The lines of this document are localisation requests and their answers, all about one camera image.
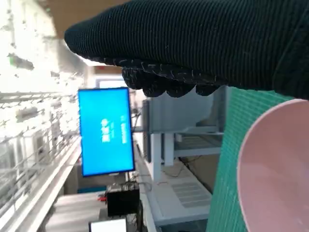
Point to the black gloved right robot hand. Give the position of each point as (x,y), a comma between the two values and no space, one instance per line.
(193,36)

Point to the pink bowl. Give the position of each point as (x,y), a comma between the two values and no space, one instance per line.
(277,169)

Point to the large white perforated cabinet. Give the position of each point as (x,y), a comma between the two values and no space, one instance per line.
(169,149)

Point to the green cutting mat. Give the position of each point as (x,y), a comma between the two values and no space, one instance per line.
(229,157)

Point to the monitor with plain blue screen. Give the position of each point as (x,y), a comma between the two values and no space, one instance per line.
(106,133)

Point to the white keyboard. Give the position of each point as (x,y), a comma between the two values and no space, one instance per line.
(190,194)

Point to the grey office desk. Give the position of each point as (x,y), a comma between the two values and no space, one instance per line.
(169,212)

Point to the black computer box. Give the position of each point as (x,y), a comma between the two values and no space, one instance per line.
(123,200)

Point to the white metal railing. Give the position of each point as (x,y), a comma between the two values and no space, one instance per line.
(48,172)

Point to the monitor with white screen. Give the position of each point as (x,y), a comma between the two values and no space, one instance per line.
(108,226)

